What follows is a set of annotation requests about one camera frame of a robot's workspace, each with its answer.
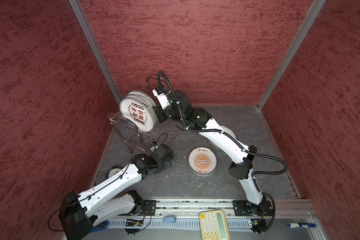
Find yellow calculator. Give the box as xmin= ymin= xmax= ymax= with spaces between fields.
xmin=199 ymin=210 xmax=231 ymax=240

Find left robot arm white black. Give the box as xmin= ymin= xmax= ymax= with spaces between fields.
xmin=58 ymin=144 xmax=175 ymax=240

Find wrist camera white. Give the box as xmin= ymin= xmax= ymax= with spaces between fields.
xmin=152 ymin=88 xmax=171 ymax=110
xmin=150 ymin=141 xmax=159 ymax=152

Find blue black tool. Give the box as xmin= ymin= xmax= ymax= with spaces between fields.
xmin=91 ymin=221 xmax=109 ymax=233

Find left small circuit board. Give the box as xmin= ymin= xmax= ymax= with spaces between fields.
xmin=125 ymin=219 xmax=144 ymax=228

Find round gauge on table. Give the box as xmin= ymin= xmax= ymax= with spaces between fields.
xmin=106 ymin=165 xmax=123 ymax=179

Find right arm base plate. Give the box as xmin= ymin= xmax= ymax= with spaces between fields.
xmin=233 ymin=200 xmax=274 ymax=217

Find right corner aluminium post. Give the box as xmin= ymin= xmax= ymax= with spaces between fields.
xmin=257 ymin=0 xmax=326 ymax=111

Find white plate grey outline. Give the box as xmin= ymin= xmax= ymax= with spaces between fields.
xmin=127 ymin=91 xmax=158 ymax=122

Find aluminium rail frame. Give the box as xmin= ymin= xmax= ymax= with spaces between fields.
xmin=62 ymin=197 xmax=328 ymax=240

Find right small circuit board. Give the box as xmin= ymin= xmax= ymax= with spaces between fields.
xmin=251 ymin=219 xmax=267 ymax=233

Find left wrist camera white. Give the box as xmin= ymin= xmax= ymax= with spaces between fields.
xmin=150 ymin=141 xmax=159 ymax=152

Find light blue eraser block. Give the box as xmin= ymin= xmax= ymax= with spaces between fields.
xmin=163 ymin=216 xmax=176 ymax=223

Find left corner aluminium post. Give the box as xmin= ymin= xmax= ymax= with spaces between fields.
xmin=69 ymin=0 xmax=121 ymax=104

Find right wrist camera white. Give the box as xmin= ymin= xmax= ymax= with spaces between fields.
xmin=152 ymin=88 xmax=171 ymax=110

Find stainless steel dish rack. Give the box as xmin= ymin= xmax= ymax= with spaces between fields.
xmin=107 ymin=76 xmax=180 ymax=154

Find blue white marker pen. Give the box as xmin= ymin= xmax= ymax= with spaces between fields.
xmin=288 ymin=223 xmax=317 ymax=229

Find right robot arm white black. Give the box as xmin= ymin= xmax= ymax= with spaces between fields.
xmin=152 ymin=88 xmax=267 ymax=216

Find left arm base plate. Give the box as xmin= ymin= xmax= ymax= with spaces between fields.
xmin=135 ymin=200 xmax=157 ymax=216

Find corner aluminium post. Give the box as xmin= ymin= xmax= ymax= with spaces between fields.
xmin=69 ymin=0 xmax=121 ymax=104
xmin=257 ymin=0 xmax=326 ymax=111

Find black corrugated cable conduit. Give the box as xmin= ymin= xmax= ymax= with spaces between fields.
xmin=156 ymin=70 xmax=289 ymax=233

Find small circuit board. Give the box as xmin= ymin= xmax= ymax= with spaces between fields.
xmin=125 ymin=219 xmax=144 ymax=228
xmin=251 ymin=219 xmax=267 ymax=233

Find white plate red characters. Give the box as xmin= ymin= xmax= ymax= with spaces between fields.
xmin=208 ymin=125 xmax=237 ymax=150

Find front white plate red pattern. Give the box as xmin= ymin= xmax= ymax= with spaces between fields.
xmin=120 ymin=97 xmax=155 ymax=133

